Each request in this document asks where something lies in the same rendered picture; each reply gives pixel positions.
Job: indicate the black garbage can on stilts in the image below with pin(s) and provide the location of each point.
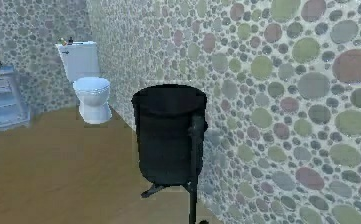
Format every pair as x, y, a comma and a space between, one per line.
168, 133

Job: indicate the white toilet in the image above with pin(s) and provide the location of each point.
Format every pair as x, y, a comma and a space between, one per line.
88, 86

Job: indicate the small dark bottle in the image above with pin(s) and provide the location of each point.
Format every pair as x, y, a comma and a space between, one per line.
70, 40

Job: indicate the small yellow green item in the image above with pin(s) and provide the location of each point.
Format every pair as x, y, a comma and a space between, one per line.
62, 41

